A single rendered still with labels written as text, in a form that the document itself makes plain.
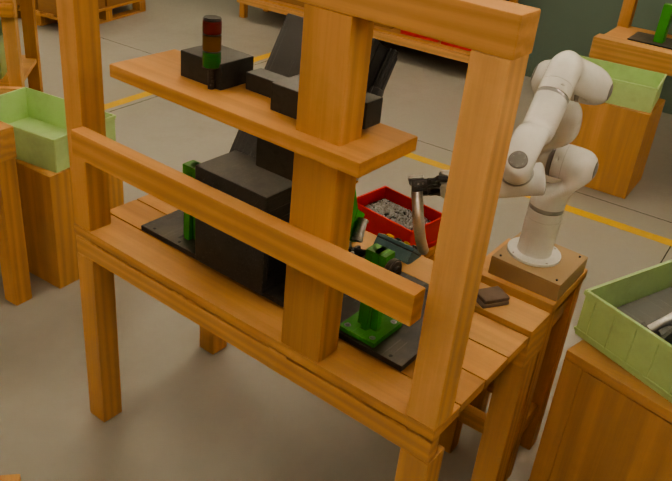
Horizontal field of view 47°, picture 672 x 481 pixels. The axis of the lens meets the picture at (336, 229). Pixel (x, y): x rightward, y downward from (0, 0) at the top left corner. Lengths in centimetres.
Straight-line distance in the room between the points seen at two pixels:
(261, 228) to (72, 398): 163
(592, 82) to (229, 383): 202
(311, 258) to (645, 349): 110
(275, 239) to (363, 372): 46
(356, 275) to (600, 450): 117
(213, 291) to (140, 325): 138
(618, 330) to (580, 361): 15
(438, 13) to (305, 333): 98
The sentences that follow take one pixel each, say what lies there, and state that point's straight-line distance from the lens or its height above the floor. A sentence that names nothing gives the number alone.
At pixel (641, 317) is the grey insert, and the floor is 85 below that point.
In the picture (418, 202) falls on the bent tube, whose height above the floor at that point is 138.
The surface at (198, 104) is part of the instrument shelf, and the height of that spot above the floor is 153.
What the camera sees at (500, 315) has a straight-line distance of 250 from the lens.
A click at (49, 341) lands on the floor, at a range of 379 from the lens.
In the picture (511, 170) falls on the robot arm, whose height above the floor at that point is 152.
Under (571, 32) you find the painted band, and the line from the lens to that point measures 790.
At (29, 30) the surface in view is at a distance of 508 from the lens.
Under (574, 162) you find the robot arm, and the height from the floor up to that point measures 131.
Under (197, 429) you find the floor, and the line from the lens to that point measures 328.
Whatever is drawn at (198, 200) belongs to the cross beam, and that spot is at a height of 125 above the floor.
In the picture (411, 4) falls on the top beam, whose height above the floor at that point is 191.
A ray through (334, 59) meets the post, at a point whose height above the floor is 174.
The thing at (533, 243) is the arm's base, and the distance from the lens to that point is 277.
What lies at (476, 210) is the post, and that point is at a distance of 171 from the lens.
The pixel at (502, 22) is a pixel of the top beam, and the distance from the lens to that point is 158.
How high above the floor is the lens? 227
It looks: 29 degrees down
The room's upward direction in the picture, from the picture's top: 6 degrees clockwise
